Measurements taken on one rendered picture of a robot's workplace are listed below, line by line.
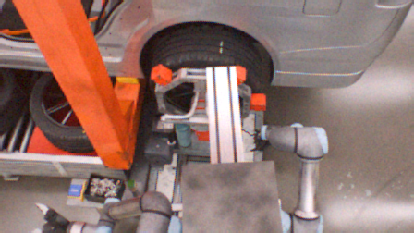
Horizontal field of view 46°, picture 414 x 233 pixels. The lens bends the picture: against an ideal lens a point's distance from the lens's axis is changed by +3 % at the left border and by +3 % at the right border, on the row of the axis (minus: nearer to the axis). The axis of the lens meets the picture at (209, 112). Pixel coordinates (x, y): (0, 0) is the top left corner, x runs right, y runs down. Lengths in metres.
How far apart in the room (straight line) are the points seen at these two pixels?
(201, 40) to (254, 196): 1.47
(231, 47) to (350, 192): 1.48
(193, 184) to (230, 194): 0.10
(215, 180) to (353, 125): 2.59
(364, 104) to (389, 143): 0.36
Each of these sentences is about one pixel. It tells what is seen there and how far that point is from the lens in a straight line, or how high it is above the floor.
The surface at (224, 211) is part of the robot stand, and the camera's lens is 1.22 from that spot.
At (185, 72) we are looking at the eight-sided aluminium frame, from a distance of 2.52.
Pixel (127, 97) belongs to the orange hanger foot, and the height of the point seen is 0.68.
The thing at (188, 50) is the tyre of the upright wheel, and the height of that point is 1.17.
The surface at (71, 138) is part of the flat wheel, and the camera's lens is 3.16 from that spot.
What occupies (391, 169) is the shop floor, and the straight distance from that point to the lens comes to 3.67.
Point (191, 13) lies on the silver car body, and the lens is 2.44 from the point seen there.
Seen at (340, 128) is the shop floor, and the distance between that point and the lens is 3.72.
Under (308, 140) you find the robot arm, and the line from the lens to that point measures 2.11.
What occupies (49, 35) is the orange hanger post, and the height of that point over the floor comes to 1.79.
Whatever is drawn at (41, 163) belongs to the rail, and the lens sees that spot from 3.33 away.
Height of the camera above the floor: 3.19
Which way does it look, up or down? 60 degrees down
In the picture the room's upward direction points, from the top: 3 degrees counter-clockwise
